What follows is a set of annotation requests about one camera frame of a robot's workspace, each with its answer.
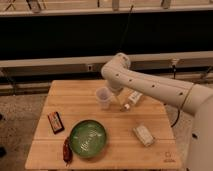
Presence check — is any black hanging cable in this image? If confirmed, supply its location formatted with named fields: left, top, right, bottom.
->
left=113, top=4, right=135, bottom=58

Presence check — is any dark red snack wrapper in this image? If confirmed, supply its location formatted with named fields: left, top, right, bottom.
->
left=63, top=138, right=73, bottom=164

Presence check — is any translucent white cup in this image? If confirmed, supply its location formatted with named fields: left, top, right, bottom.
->
left=95, top=87, right=112, bottom=110

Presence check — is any wooden folding table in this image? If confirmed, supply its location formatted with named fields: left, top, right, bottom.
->
left=25, top=80, right=181, bottom=170

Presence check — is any green glass bowl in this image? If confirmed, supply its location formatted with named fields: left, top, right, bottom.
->
left=68, top=120, right=107, bottom=158

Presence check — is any black orange small box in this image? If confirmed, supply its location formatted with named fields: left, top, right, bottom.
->
left=48, top=112, right=64, bottom=134

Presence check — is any white wrapped packet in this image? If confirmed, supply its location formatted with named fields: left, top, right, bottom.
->
left=133, top=125, right=155, bottom=147

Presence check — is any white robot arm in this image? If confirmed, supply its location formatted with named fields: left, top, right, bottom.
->
left=101, top=53, right=213, bottom=171

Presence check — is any white tube bottle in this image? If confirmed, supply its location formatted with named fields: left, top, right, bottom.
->
left=123, top=91, right=143, bottom=110

